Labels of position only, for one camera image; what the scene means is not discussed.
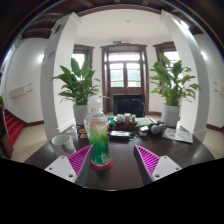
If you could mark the brown framed window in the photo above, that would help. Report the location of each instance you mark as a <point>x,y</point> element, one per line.
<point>80,58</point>
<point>171,55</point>

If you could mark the red carpeted staircase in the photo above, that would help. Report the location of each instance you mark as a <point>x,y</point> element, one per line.
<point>13,128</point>

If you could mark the white mug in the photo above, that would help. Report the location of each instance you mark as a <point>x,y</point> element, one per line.
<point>61,143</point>

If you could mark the black chair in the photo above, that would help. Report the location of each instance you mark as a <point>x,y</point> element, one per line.
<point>129,106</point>

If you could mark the potted plant in white pot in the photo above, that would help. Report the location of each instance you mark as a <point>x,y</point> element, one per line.
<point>170,115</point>
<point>80,115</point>

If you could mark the brown wooden glazed door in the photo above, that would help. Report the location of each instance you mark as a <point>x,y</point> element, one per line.
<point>125,75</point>

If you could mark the white wall radiator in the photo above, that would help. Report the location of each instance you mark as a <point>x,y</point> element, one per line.
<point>20,90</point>
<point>220,88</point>

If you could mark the green book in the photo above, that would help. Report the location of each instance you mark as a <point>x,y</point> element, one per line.
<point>144,121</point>

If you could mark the clear bottle with green drink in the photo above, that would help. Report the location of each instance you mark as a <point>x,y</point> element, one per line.
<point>98,140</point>

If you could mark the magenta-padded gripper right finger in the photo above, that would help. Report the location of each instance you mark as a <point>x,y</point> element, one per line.
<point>148,160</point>

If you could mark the grey round ball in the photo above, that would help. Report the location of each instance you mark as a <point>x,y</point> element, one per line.
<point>155,129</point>
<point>162,127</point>

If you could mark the flat round red coaster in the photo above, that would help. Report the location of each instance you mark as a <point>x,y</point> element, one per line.
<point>107,166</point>

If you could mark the green exit sign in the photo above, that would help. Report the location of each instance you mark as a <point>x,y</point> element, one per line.
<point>117,42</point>

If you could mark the flat black device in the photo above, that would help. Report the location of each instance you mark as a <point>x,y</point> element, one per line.
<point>120,134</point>

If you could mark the white printed brochure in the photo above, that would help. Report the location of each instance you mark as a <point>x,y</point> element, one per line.
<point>178,135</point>

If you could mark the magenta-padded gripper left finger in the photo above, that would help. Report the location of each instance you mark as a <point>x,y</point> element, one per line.
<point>80,160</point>

